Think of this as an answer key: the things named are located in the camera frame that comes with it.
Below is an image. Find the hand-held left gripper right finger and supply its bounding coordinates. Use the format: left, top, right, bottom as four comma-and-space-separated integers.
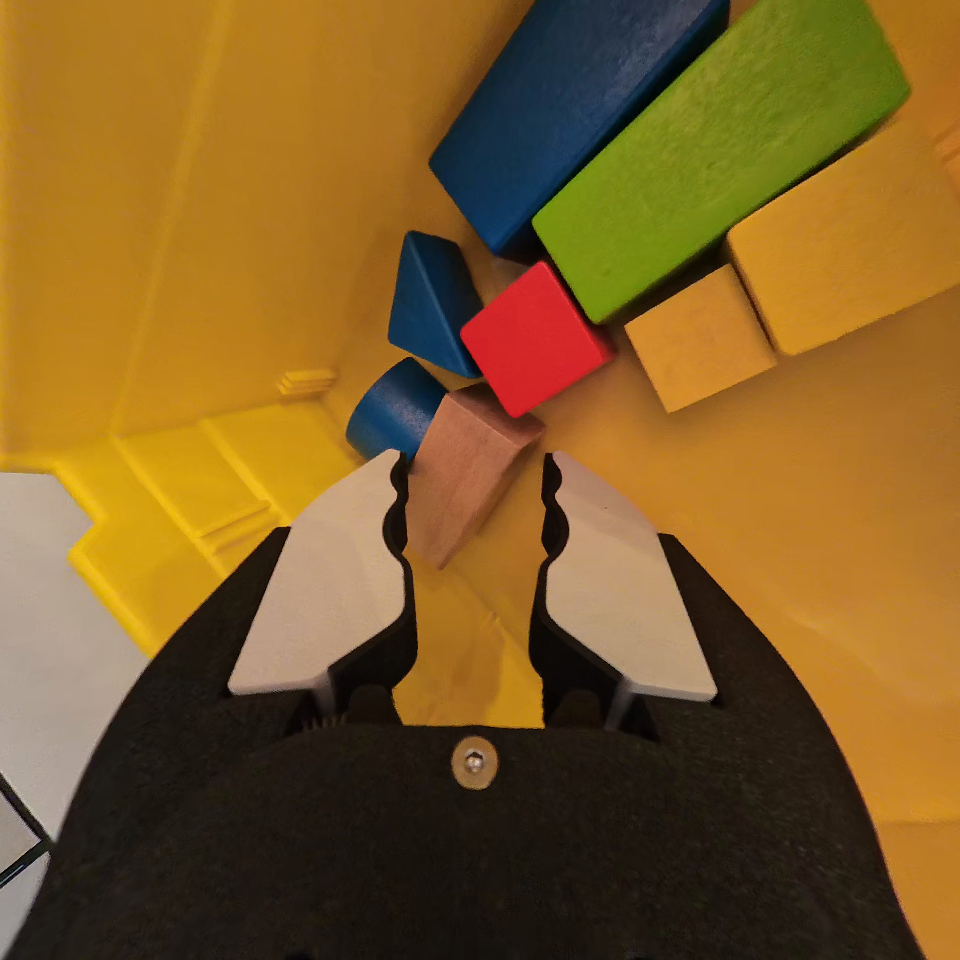
529, 451, 720, 702

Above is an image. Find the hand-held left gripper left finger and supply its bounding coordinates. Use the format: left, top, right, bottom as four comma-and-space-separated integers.
227, 450, 419, 697

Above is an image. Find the tan wooden block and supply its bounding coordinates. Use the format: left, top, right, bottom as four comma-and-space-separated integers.
406, 384, 547, 571

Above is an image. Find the blue wooden cylinder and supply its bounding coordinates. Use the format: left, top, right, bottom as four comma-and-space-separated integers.
345, 357, 450, 462

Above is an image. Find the yellow wooden cube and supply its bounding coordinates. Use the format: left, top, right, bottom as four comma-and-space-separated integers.
726, 120, 960, 357
624, 262, 780, 415

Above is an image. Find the red wooden cube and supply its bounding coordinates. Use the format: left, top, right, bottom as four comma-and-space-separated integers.
459, 260, 618, 419

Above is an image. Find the yellow plastic bin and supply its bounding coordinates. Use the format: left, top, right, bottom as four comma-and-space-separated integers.
0, 0, 960, 960

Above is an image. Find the dark teal triangular block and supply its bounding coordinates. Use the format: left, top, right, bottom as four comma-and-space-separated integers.
387, 230, 487, 380

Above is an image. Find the long green wooden block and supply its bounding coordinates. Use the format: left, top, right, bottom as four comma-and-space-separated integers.
531, 0, 912, 325

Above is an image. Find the long dark blue wooden block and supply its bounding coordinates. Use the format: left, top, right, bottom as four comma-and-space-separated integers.
429, 0, 732, 260

